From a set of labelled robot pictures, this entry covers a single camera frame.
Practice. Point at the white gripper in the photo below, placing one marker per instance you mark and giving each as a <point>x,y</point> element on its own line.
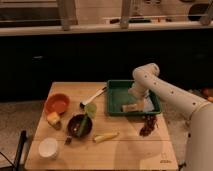
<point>140,96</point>

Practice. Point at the brown block eraser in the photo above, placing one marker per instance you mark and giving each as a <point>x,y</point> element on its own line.
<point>129,108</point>

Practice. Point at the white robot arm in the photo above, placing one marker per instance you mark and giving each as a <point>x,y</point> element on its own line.
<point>199,148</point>

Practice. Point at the light blue cloth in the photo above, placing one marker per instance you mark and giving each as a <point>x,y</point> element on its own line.
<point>148,105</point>

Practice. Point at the green plastic tray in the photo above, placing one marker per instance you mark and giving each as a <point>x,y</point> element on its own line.
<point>117,95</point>

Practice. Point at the purple grape bunch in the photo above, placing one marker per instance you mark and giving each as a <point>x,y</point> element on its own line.
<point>149,125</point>

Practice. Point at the green spoon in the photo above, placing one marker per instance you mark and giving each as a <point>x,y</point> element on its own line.
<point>90,111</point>

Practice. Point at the yellow banana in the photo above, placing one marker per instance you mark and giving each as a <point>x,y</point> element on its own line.
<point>104,137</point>

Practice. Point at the dark brown bowl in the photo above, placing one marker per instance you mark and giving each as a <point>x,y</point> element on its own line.
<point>74,125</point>

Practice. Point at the orange bowl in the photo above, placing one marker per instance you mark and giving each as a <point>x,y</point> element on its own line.
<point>58,103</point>

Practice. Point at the small dark toy piece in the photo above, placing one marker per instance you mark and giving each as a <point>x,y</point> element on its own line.
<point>68,140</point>

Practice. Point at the yellow cheese block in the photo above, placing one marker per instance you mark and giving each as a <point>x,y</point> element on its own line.
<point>54,120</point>

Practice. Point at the white cup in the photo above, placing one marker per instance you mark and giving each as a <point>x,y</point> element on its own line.
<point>48,148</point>

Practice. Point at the white-handled brush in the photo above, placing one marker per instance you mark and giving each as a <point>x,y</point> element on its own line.
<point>90,99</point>

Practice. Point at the black chair frame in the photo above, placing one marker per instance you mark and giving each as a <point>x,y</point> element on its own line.
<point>15,164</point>

